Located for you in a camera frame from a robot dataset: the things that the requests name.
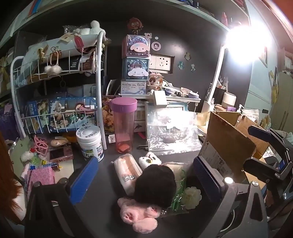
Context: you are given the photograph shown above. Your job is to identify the yellow cartoon wall sticker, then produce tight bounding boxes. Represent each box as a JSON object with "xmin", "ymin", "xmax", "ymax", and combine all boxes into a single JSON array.
[{"xmin": 269, "ymin": 67, "xmax": 280, "ymax": 103}]

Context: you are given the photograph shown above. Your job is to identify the white blue paper box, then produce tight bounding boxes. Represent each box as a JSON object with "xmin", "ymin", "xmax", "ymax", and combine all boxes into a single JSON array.
[{"xmin": 120, "ymin": 80, "xmax": 147, "ymax": 95}]

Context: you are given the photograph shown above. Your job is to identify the small cartoon figure display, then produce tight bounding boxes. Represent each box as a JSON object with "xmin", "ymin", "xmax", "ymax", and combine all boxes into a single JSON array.
[{"xmin": 148, "ymin": 72, "xmax": 164, "ymax": 91}]

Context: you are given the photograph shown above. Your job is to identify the rolled white poster bag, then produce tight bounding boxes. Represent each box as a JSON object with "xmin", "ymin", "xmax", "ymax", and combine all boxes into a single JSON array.
[{"xmin": 23, "ymin": 37, "xmax": 97, "ymax": 67}]

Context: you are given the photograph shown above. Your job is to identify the white wire rack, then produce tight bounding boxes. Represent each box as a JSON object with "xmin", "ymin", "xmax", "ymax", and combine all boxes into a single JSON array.
[{"xmin": 10, "ymin": 31, "xmax": 108, "ymax": 150}]

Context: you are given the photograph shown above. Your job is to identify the white cat plush toy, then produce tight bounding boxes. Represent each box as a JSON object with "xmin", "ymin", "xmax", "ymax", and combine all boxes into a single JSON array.
[{"xmin": 138, "ymin": 152, "xmax": 163, "ymax": 170}]

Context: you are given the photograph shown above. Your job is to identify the pink patterned tissue pack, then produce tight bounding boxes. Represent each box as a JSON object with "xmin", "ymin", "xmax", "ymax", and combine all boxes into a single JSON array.
[{"xmin": 27, "ymin": 167, "xmax": 56, "ymax": 195}]

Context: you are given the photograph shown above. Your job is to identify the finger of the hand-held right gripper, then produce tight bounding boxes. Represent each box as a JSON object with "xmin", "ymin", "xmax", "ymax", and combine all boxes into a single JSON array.
[
  {"xmin": 248, "ymin": 125, "xmax": 275, "ymax": 147},
  {"xmin": 243, "ymin": 157, "xmax": 282, "ymax": 182}
]

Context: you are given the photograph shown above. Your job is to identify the pink hair claw clip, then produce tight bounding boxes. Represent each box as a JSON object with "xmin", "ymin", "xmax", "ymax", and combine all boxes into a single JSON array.
[{"xmin": 34, "ymin": 135, "xmax": 49, "ymax": 156}]

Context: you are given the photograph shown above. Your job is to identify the white wall socket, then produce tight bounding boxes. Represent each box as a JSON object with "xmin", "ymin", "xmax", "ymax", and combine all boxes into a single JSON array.
[{"xmin": 150, "ymin": 54, "xmax": 172, "ymax": 73}]

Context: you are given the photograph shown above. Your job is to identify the reddish hair strands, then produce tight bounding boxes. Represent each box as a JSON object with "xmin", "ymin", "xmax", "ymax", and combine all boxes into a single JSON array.
[{"xmin": 0, "ymin": 133, "xmax": 23, "ymax": 220}]

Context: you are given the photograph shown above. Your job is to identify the white desk lamp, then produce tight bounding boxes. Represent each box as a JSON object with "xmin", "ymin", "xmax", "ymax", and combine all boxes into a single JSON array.
[{"xmin": 201, "ymin": 25, "xmax": 270, "ymax": 114}]

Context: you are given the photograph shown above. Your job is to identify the pink plush toy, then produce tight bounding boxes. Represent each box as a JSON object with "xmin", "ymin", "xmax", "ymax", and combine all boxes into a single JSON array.
[{"xmin": 117, "ymin": 197, "xmax": 164, "ymax": 234}]

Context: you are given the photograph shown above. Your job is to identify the white plush doll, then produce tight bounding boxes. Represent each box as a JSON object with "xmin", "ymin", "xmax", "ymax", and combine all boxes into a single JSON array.
[{"xmin": 79, "ymin": 20, "xmax": 108, "ymax": 42}]

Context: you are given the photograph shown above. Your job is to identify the red haired bobble figure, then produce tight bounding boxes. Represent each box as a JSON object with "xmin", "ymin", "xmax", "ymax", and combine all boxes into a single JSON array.
[{"xmin": 127, "ymin": 18, "xmax": 143, "ymax": 36}]

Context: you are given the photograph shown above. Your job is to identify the orange snack bag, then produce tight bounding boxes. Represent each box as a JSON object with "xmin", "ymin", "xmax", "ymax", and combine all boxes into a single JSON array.
[{"xmin": 102, "ymin": 96, "xmax": 115, "ymax": 133}]

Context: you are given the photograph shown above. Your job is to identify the black plush toy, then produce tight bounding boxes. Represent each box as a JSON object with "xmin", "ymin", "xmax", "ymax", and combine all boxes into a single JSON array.
[{"xmin": 134, "ymin": 164, "xmax": 177, "ymax": 207}]

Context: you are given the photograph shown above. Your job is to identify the white cylinder humidifier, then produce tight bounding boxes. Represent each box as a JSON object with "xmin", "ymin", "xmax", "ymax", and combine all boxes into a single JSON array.
[{"xmin": 222, "ymin": 92, "xmax": 237, "ymax": 110}]

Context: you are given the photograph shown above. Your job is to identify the blue anime print box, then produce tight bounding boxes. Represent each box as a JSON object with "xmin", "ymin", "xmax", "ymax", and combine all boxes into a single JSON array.
[{"xmin": 24, "ymin": 97, "xmax": 98, "ymax": 133}]

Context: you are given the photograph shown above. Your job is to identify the black print box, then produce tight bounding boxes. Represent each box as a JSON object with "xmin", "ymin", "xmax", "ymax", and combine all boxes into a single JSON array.
[{"xmin": 56, "ymin": 56, "xmax": 81, "ymax": 71}]

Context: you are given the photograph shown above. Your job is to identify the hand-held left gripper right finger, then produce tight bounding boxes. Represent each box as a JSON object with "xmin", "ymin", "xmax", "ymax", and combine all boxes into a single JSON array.
[{"xmin": 193, "ymin": 156, "xmax": 269, "ymax": 238}]

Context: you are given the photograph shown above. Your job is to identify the brown cardboard box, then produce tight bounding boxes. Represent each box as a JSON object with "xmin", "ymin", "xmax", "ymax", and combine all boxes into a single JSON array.
[{"xmin": 198, "ymin": 111, "xmax": 270, "ymax": 183}]

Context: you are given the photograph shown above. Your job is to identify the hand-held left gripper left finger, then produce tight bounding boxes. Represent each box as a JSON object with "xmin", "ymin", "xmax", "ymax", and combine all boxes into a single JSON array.
[{"xmin": 25, "ymin": 156, "xmax": 101, "ymax": 238}]

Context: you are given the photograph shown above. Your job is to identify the framed wall picture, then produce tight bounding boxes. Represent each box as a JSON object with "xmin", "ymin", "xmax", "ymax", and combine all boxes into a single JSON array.
[{"xmin": 260, "ymin": 47, "xmax": 268, "ymax": 68}]

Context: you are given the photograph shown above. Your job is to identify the white pompom toy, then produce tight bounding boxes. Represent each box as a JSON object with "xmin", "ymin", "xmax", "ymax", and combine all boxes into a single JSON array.
[{"xmin": 21, "ymin": 150, "xmax": 35, "ymax": 162}]

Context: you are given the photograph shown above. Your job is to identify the white fluffy pompom pair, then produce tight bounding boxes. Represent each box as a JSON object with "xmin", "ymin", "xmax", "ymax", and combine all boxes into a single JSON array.
[{"xmin": 44, "ymin": 65, "xmax": 62, "ymax": 76}]

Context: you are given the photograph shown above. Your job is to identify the pink handheld game console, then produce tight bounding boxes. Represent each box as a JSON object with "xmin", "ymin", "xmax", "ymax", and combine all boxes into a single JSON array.
[{"xmin": 49, "ymin": 145, "xmax": 74, "ymax": 162}]

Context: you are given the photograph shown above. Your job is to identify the white desk riser shelf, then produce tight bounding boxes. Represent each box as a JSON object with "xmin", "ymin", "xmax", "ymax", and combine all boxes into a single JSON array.
[{"xmin": 135, "ymin": 93, "xmax": 202, "ymax": 108}]

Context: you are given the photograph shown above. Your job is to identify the clear plastic zip bag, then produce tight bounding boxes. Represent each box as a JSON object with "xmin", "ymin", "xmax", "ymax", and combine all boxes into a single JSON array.
[{"xmin": 145, "ymin": 102, "xmax": 203, "ymax": 156}]

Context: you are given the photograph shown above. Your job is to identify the white power adapter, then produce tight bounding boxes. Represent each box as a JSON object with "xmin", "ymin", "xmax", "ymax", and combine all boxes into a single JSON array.
[{"xmin": 154, "ymin": 90, "xmax": 168, "ymax": 106}]

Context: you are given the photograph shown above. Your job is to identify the pink white towel pack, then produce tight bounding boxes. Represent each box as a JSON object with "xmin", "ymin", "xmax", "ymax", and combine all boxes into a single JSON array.
[{"xmin": 114, "ymin": 154, "xmax": 143, "ymax": 196}]

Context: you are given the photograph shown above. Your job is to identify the white plastic jar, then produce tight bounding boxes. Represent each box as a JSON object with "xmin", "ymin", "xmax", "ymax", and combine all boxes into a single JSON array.
[{"xmin": 76, "ymin": 125, "xmax": 104, "ymax": 162}]

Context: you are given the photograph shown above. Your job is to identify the plastic white flower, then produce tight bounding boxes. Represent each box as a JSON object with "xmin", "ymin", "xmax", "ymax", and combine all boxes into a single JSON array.
[{"xmin": 170, "ymin": 170, "xmax": 202, "ymax": 215}]

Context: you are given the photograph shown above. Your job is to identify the pink tumbler with purple lid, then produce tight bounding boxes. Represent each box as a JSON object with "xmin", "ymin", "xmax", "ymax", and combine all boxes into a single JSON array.
[{"xmin": 110, "ymin": 98, "xmax": 138, "ymax": 154}]

